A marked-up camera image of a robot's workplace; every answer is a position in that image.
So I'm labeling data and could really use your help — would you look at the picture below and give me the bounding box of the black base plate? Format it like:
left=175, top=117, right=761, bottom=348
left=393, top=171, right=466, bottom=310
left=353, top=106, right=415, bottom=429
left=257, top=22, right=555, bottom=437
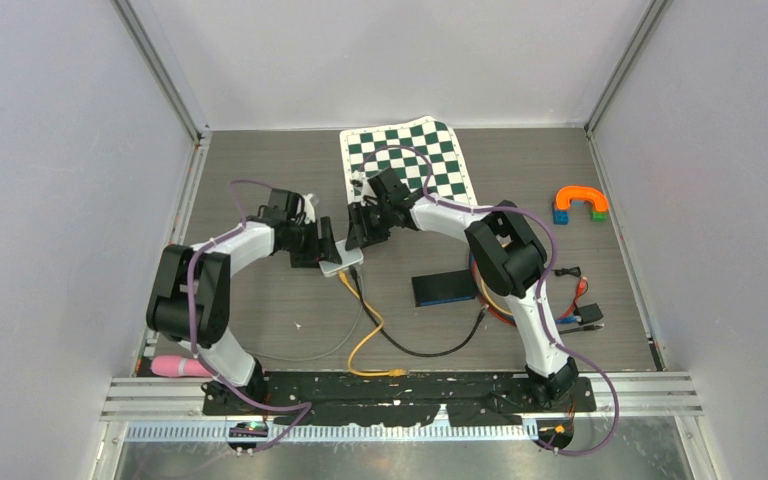
left=201, top=369, right=597, bottom=429

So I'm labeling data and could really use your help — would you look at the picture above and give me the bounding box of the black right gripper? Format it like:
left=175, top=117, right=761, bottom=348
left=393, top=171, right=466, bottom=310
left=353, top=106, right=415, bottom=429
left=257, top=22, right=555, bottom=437
left=345, top=202, right=394, bottom=254

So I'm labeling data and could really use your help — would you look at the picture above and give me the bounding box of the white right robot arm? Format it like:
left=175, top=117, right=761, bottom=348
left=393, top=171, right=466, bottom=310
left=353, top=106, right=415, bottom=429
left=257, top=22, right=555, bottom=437
left=346, top=168, right=578, bottom=411

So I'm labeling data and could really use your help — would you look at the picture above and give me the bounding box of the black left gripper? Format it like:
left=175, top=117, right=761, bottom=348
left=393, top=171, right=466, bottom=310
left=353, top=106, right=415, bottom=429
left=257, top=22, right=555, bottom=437
left=283, top=217, right=341, bottom=269

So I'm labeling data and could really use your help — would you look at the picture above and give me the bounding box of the orange arch toy block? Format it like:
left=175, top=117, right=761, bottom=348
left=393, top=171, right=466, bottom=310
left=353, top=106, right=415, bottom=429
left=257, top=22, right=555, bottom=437
left=553, top=185, right=610, bottom=213

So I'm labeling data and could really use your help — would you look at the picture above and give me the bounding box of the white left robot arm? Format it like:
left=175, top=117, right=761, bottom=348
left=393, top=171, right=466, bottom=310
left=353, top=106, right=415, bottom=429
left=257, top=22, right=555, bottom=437
left=146, top=189, right=341, bottom=414

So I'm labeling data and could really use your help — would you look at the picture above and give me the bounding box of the black network switch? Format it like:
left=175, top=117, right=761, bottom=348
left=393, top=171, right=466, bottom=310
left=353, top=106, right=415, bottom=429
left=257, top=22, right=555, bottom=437
left=411, top=270, right=477, bottom=307

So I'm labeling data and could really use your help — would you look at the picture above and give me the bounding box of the short black cable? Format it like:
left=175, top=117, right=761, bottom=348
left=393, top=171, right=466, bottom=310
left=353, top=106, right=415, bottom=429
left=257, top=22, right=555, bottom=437
left=348, top=264, right=490, bottom=359

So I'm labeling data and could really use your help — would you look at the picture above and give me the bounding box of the blue toy block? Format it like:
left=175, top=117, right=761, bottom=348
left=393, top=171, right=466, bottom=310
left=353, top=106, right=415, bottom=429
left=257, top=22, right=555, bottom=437
left=552, top=203, right=570, bottom=225

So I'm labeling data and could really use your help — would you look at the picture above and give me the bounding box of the red ethernet cable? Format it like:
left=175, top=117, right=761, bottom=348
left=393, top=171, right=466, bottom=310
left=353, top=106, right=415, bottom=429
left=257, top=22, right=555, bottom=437
left=470, top=254, right=589, bottom=329

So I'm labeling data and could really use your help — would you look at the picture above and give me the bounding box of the small white grey hub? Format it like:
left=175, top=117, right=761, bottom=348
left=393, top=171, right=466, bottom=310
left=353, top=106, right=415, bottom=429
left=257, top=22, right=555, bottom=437
left=319, top=240, right=364, bottom=278

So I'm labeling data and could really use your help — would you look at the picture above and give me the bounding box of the green white chessboard mat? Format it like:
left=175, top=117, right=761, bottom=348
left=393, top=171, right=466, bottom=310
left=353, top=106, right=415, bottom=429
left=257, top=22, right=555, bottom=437
left=339, top=116, right=478, bottom=205

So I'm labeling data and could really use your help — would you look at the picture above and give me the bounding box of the pink marker pen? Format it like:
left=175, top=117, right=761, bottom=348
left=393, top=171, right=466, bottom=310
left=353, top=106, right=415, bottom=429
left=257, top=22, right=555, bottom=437
left=150, top=355, right=213, bottom=378

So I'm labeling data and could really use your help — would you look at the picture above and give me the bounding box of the short yellow cable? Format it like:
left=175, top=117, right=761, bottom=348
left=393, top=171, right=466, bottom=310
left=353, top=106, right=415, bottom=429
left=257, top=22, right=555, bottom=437
left=337, top=270, right=408, bottom=379

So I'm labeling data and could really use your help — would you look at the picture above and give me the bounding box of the green toy block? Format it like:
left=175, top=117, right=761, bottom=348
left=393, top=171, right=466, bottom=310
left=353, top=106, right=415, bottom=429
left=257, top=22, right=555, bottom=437
left=590, top=210, right=608, bottom=222

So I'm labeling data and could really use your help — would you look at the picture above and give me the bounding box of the black power adapter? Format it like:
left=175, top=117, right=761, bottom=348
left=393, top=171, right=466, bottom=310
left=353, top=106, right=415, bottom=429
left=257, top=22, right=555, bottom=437
left=573, top=303, right=604, bottom=325

